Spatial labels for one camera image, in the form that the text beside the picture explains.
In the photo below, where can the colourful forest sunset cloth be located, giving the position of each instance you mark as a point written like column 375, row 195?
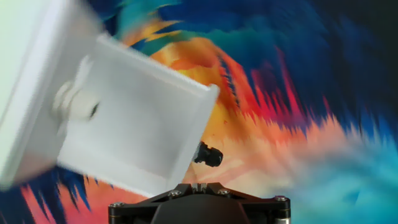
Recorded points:
column 295, row 93

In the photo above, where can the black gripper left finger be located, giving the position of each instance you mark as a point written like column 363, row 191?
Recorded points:
column 140, row 205

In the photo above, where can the white plastic box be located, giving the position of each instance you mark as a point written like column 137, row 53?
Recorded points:
column 140, row 124

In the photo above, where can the white box lid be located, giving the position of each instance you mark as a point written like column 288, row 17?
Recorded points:
column 31, row 62

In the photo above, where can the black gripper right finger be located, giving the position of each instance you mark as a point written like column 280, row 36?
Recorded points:
column 264, row 207

